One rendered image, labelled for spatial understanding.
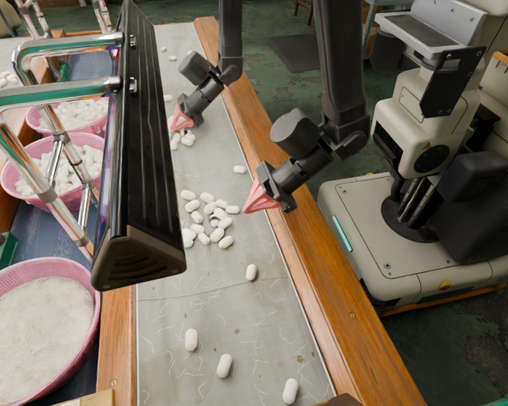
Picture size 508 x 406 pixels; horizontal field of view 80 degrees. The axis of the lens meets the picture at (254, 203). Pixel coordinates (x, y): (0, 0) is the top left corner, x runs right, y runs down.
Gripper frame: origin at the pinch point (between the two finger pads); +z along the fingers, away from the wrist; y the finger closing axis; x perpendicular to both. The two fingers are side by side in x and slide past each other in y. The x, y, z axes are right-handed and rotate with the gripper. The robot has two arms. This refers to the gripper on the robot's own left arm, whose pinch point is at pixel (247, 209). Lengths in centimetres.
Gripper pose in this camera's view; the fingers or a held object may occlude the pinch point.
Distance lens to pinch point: 62.5
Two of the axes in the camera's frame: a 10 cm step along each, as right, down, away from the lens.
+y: 2.6, 7.1, -6.5
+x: 6.3, 3.8, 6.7
